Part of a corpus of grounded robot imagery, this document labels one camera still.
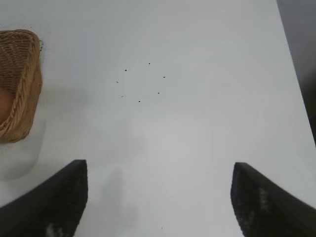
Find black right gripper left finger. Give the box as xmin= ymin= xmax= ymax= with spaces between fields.
xmin=0 ymin=159 xmax=89 ymax=237

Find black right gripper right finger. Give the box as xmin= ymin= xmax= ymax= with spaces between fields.
xmin=230 ymin=161 xmax=316 ymax=237

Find tan woven wicker basket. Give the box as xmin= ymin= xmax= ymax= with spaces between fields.
xmin=0 ymin=29 xmax=43 ymax=144

